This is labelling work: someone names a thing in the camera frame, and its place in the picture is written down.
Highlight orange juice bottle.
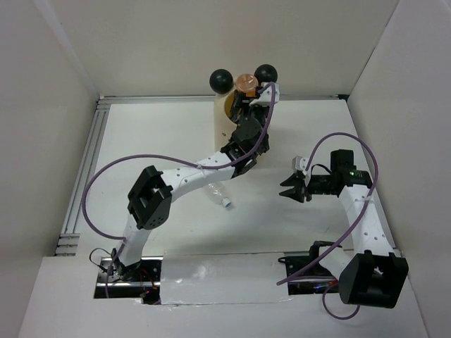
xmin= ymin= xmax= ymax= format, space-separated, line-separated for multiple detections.
xmin=235 ymin=73 xmax=259 ymax=100

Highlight clear unlabeled plastic bottle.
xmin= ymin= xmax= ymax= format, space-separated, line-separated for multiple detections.
xmin=203 ymin=182 xmax=232 ymax=208

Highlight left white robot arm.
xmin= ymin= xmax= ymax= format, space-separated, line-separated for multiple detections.
xmin=112 ymin=85 xmax=279 ymax=281

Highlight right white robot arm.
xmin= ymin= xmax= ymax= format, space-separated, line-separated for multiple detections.
xmin=281 ymin=149 xmax=409 ymax=308

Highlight cream bin with black ears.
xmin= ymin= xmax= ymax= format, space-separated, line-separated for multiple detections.
xmin=209 ymin=63 xmax=280 ymax=170

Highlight silver foil tape sheet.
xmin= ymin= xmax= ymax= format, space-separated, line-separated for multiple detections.
xmin=160 ymin=253 xmax=290 ymax=306

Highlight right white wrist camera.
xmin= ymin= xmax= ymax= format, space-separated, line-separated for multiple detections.
xmin=292 ymin=156 xmax=309 ymax=175

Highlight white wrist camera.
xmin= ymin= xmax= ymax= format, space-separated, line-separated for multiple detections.
xmin=249 ymin=82 xmax=280 ymax=107
xmin=292 ymin=156 xmax=309 ymax=175

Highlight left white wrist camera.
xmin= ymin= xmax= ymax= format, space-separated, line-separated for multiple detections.
xmin=249 ymin=82 xmax=280 ymax=107

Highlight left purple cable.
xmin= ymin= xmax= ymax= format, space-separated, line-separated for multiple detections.
xmin=81 ymin=82 xmax=278 ymax=300

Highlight purple cable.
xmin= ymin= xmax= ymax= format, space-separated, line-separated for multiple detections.
xmin=81 ymin=82 xmax=278 ymax=300
xmin=276 ymin=132 xmax=381 ymax=320

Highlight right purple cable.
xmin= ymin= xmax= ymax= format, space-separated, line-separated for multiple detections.
xmin=276 ymin=132 xmax=381 ymax=320

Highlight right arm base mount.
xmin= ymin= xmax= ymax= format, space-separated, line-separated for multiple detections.
xmin=278 ymin=241 xmax=354 ymax=295

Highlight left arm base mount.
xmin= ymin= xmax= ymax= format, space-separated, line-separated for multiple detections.
xmin=88 ymin=248 xmax=163 ymax=305

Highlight aluminium frame rail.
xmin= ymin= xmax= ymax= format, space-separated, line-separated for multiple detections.
xmin=54 ymin=94 xmax=350 ymax=256

